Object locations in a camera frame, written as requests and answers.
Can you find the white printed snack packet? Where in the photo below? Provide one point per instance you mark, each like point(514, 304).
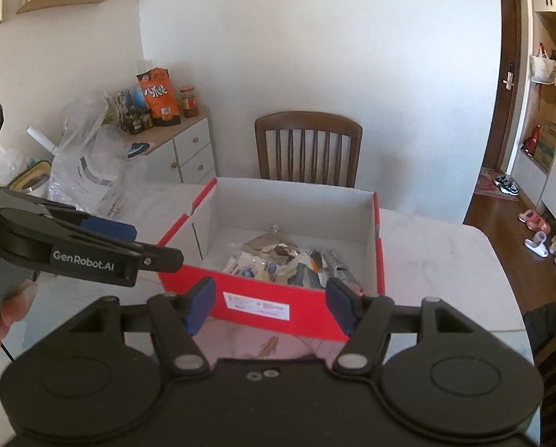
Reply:
point(247, 266)

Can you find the black white sneakers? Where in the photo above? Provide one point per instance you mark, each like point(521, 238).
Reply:
point(506, 185)

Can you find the dark bottles on cabinet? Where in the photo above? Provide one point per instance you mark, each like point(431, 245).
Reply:
point(132, 118)

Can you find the white drawer cabinet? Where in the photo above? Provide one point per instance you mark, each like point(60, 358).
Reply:
point(179, 154)

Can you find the silver foil snack wrapper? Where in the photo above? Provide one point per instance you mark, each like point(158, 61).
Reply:
point(272, 246)

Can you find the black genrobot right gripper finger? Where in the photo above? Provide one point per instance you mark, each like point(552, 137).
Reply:
point(45, 244)

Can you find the red vacuum cleaner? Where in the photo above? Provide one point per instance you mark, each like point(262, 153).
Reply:
point(529, 146)

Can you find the clear plastic bag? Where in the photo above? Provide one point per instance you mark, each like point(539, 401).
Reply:
point(91, 161)

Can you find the red lidded jar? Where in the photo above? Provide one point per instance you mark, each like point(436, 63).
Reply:
point(188, 101)

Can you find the white purple slipper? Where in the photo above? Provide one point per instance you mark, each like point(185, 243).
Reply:
point(537, 244)

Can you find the brown wooden chair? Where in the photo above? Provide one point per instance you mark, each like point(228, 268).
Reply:
point(308, 147)

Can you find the red cardboard box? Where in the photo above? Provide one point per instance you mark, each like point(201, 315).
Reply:
point(337, 232)

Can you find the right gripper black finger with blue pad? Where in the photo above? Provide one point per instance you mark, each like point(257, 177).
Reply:
point(71, 215)
point(365, 321)
point(175, 320)

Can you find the pink slippers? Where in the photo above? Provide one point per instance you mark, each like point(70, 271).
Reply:
point(534, 221)

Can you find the orange snack bag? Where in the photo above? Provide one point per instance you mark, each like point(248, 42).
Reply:
point(159, 96)

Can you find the person's left hand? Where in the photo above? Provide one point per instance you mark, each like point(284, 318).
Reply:
point(16, 308)

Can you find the white tote bag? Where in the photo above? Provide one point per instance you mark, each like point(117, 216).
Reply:
point(543, 68)

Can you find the brown entrance door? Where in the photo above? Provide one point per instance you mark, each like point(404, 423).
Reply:
point(510, 54)

